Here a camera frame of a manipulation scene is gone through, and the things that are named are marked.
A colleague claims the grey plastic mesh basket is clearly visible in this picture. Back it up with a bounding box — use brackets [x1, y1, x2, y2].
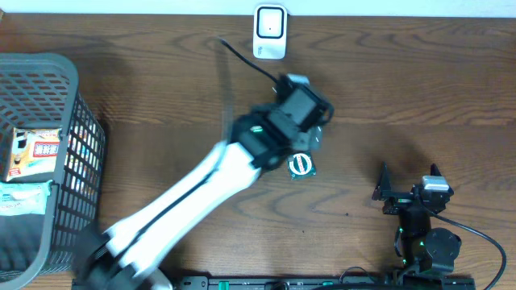
[1, 53, 106, 289]

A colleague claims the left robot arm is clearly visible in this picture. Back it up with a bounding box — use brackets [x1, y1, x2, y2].
[73, 74, 335, 289]

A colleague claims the orange snack bag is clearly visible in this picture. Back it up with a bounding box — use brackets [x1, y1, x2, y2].
[4, 128, 60, 182]

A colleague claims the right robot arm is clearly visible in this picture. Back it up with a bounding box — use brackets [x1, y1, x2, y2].
[372, 164, 461, 288]

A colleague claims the green wet wipes pack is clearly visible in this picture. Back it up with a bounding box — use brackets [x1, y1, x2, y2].
[1, 180, 52, 217]

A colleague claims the green round-logo packet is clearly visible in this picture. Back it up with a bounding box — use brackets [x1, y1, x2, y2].
[287, 151, 317, 180]

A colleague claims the white barcode scanner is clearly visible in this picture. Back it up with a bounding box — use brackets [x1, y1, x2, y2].
[252, 4, 288, 60]

